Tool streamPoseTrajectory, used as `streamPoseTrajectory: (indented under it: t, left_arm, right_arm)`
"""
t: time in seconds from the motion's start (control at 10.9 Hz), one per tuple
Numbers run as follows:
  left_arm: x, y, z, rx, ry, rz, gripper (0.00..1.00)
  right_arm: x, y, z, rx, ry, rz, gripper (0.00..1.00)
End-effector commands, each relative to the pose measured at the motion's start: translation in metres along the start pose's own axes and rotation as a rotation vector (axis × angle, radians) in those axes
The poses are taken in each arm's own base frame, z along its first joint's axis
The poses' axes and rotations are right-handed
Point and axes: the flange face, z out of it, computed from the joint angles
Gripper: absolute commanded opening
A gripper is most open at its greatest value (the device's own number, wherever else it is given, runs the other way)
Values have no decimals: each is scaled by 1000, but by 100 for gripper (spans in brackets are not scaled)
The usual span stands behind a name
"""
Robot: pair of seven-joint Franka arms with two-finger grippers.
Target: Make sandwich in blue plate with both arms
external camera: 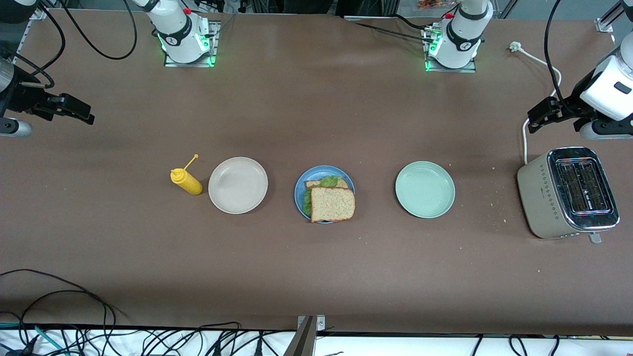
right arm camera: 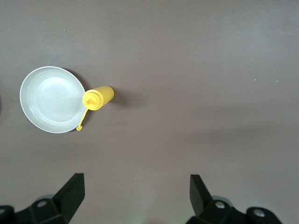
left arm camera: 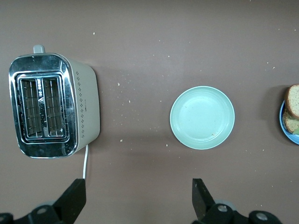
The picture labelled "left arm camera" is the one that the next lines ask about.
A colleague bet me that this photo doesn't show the beige chrome toaster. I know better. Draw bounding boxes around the beige chrome toaster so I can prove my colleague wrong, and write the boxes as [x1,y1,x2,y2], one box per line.
[8,44,101,160]

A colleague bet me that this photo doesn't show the pale green round plate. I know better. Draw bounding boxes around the pale green round plate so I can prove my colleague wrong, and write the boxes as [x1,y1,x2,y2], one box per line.
[170,85,235,150]

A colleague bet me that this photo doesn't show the white toaster power cable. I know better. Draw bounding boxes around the white toaster power cable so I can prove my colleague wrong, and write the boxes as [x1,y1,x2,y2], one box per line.
[82,144,90,181]

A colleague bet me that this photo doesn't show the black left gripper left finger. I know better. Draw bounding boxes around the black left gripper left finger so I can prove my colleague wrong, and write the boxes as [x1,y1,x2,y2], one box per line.
[0,178,87,224]

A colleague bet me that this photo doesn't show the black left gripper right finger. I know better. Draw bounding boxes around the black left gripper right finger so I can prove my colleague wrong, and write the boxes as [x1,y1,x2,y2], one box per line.
[192,178,284,224]

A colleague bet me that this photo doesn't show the blue round plate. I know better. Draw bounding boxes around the blue round plate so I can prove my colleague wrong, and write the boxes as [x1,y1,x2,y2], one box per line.
[278,99,299,146]

